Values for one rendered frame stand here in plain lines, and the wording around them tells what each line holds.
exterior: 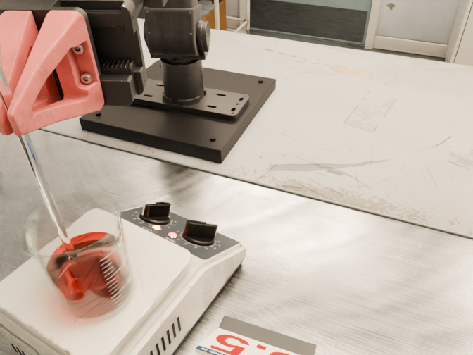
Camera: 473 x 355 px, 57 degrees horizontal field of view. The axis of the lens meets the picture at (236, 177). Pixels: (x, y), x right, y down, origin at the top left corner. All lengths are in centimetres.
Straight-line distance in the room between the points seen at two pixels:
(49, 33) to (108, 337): 21
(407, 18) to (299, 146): 271
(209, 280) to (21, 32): 25
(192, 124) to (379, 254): 32
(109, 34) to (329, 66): 62
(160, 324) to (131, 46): 21
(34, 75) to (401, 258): 40
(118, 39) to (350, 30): 309
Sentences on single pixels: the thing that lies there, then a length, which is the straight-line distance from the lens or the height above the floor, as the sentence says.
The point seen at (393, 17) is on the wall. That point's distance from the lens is 332.
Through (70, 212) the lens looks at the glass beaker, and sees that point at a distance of 35.
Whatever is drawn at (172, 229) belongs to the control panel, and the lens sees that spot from 45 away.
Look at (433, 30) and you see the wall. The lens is 334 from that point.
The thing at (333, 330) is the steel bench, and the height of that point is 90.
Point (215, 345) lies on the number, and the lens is 39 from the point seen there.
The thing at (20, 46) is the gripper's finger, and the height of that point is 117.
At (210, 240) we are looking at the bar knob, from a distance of 44.
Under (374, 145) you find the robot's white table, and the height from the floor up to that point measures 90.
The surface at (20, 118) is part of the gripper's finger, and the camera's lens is 26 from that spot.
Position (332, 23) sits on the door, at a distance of 338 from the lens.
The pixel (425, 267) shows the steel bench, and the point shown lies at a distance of 52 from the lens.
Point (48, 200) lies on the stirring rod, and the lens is 31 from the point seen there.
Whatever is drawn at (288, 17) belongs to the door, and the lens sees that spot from 345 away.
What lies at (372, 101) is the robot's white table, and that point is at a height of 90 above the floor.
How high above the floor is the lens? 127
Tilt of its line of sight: 39 degrees down
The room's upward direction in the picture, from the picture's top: 1 degrees counter-clockwise
